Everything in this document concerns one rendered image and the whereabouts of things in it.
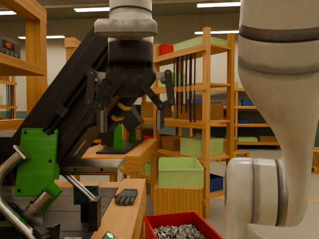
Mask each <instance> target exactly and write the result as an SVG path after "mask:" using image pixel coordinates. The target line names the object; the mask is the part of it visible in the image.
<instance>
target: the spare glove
mask: <svg viewBox="0 0 319 239"><path fill-rule="evenodd" d="M137 194H138V192H137V189H124V190H123V191H121V192H120V193H119V194H116V195H115V196H114V199H116V200H115V204H118V203H119V204H120V205H123V204H124V205H126V206H127V205H128V204H129V203H130V205H133V204H134V201H135V199H136V197H137Z"/></svg>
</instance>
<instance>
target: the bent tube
mask: <svg viewBox="0 0 319 239"><path fill-rule="evenodd" d="M13 147H14V148H15V150H16V152H15V153H14V154H13V155H12V156H11V157H10V158H9V159H7V160H6V161H5V162H4V163H3V164H2V165H1V166H0V214H1V215H2V216H3V217H4V218H5V219H6V220H7V221H8V222H9V223H10V224H11V225H12V226H13V227H14V228H15V229H16V230H17V231H18V232H19V233H20V234H21V235H22V236H23V237H24V238H25V239H39V237H38V236H37V235H36V234H35V233H34V232H33V231H32V230H33V228H32V227H31V226H30V225H29V224H28V223H27V222H26V223H23V222H21V221H20V218H21V216H20V215H18V214H17V213H16V212H15V211H14V210H13V209H12V208H11V207H10V206H9V205H8V204H7V203H6V202H5V200H4V199H3V196H2V193H1V185H2V182H3V179H4V177H5V176H6V174H7V173H8V172H9V171H10V170H11V169H13V168H14V167H15V166H16V165H17V164H18V163H19V162H20V161H21V160H22V159H25V160H31V159H32V158H31V157H30V156H29V155H28V153H27V152H26V151H25V150H24V149H23V148H22V147H21V146H17V145H14V146H13Z"/></svg>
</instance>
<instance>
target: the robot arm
mask: <svg viewBox="0 0 319 239"><path fill-rule="evenodd" d="M94 34H95V35H97V36H101V37H108V69H107V72H106V73H104V72H97V71H95V70H93V69H92V70H90V71H89V73H88V81H87V88H86V97H85V103H86V105H88V106H91V107H93V108H95V109H96V111H97V127H98V129H101V133H106V132H107V111H106V110H105V108H106V107H107V106H108V104H109V103H110V102H111V101H112V100H113V99H114V98H115V97H116V96H117V95H118V96H120V97H122V98H128V97H131V96H132V97H136V98H140V97H142V96H144V95H145V94H146V95H147V96H148V97H149V98H150V99H151V101H152V102H153V103H154V104H155V105H156V106H157V111H156V133H160V129H163V128H164V111H165V109H166V108H168V107H171V106H173V105H174V104H175V94H174V87H173V80H172V72H171V70H169V69H167V70H166V71H164V72H157V73H155V72H154V69H153V36H156V35H157V34H158V24H157V22H156V21H155V20H154V19H152V14H151V0H109V19H98V20H97V21H95V22H94ZM238 76H239V79H240V81H241V84H242V86H243V88H244V90H245V92H246V93H247V95H248V96H249V98H250V99H251V101H252V102H253V104H254V105H255V107H256V108H257V109H258V111H259V112H260V113H261V115H262V116H263V118H264V119H265V120H266V122H267V123H268V125H269V126H270V128H271V129H272V131H273V133H274V135H275V136H276V138H277V140H278V142H279V145H280V147H281V150H282V153H283V156H282V158H281V159H267V158H250V157H234V158H232V159H230V161H229V162H228V164H227V166H226V170H225V176H224V179H225V181H224V192H225V200H224V204H225V239H269V238H267V237H265V236H263V235H261V234H259V233H258V232H256V231H255V230H253V229H252V228H251V227H250V226H249V225H248V223H251V224H259V225H267V226H276V227H295V226H297V225H299V224H300V223H301V221H302V220H303V218H304V215H305V212H306V209H307V207H308V205H307V204H308V196H309V189H310V177H311V168H312V160H313V151H314V143H315V136H316V131H317V126H318V120H319V0H241V5H240V19H239V37H238ZM103 79H106V81H107V82H108V83H109V85H110V88H109V89H108V90H107V91H106V92H105V94H104V95H103V97H102V98H101V99H100V100H99V101H96V96H97V88H98V84H101V83H102V80H103ZM156 79H159V80H160V82H161V83H162V84H165V85H166V92H167V100H166V101H163V102H162V101H161V100H160V99H159V97H158V96H157V95H156V94H155V93H154V91H153V90H152V89H151V88H150V87H151V86H152V85H153V83H154V82H155V80H156Z"/></svg>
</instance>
